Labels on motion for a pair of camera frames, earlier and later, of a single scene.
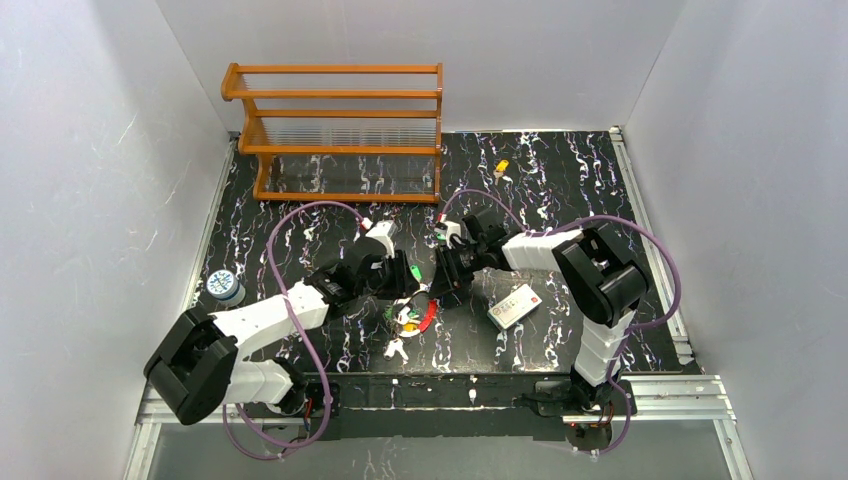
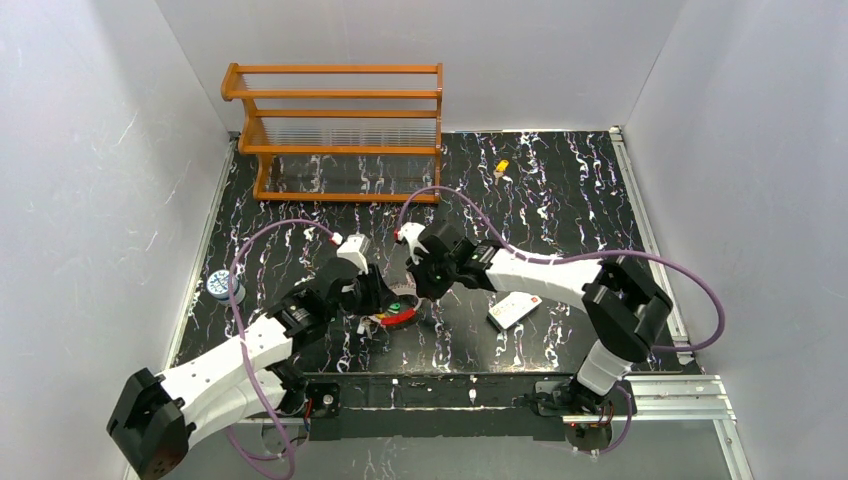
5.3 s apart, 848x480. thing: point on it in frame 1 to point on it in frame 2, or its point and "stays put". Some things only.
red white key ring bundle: (409, 318) to (392, 315)
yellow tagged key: (500, 169) stays put
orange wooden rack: (348, 132) stays put
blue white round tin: (225, 288) stays put
